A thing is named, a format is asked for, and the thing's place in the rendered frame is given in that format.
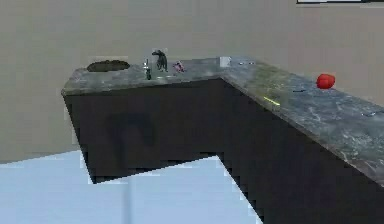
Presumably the dark green bottle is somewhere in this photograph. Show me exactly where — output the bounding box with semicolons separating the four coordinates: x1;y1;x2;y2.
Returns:
142;58;153;81

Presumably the dark marble-top kitchen counter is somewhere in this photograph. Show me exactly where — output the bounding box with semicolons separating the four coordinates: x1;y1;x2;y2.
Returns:
61;57;384;224

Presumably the grey utensil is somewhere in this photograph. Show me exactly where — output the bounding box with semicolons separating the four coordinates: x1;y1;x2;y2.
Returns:
361;110;384;118

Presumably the yellow pencil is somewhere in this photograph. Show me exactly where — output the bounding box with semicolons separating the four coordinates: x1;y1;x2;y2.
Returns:
263;96;281;107

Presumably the red tomato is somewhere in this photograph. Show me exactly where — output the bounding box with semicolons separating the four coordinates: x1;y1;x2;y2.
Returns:
315;73;336;90

